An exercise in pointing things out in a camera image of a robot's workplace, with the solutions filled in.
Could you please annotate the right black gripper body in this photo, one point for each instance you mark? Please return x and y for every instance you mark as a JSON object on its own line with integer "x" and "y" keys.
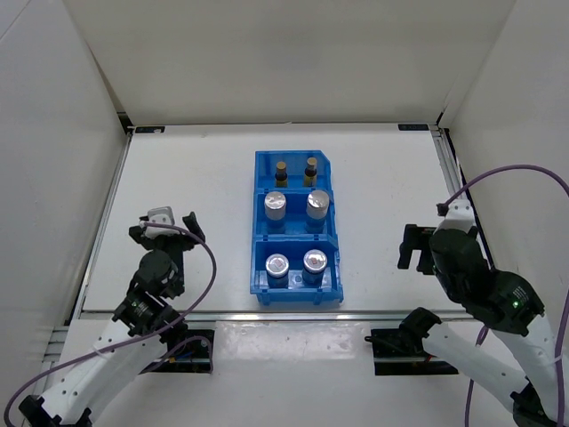
{"x": 452, "y": 290}

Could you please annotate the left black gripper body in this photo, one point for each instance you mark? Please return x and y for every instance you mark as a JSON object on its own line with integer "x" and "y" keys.
{"x": 174, "y": 246}

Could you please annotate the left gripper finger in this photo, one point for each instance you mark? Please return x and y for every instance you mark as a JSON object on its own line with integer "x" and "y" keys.
{"x": 137, "y": 234}
{"x": 192, "y": 226}

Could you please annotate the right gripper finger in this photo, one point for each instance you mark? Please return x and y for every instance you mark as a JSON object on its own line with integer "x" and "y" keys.
{"x": 425, "y": 264}
{"x": 415, "y": 238}

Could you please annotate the silver-lid blue-band jar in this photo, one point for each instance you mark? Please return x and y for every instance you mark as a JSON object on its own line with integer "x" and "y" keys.
{"x": 275, "y": 211}
{"x": 318, "y": 202}

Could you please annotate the yellow-label brown bottle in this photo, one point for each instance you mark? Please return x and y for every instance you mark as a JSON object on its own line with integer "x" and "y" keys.
{"x": 281, "y": 175}
{"x": 310, "y": 173}

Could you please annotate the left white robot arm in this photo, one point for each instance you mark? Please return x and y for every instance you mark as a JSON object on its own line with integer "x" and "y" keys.
{"x": 144, "y": 330}

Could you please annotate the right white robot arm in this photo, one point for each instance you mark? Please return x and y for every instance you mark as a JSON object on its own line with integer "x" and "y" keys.
{"x": 535, "y": 393}

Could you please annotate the left black corner label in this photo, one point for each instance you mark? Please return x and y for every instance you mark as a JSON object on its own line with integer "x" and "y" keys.
{"x": 149, "y": 129}

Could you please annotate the black corner label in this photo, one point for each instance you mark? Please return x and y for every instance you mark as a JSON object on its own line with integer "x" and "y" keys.
{"x": 413, "y": 127}
{"x": 149, "y": 129}

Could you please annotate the blue three-compartment plastic bin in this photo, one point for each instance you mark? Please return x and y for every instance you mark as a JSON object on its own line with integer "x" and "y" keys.
{"x": 295, "y": 241}

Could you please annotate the right black corner label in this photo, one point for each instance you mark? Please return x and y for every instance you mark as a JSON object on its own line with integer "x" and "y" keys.
{"x": 413, "y": 127}

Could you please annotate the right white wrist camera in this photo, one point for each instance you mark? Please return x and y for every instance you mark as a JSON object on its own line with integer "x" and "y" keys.
{"x": 460, "y": 216}

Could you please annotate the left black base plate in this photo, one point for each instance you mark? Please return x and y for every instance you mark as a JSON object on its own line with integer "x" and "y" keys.
{"x": 190, "y": 353}

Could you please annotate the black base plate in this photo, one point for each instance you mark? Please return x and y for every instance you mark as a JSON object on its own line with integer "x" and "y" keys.
{"x": 190, "y": 353}
{"x": 393, "y": 357}

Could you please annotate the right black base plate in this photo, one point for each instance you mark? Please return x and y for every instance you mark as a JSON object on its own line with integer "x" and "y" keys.
{"x": 393, "y": 357}

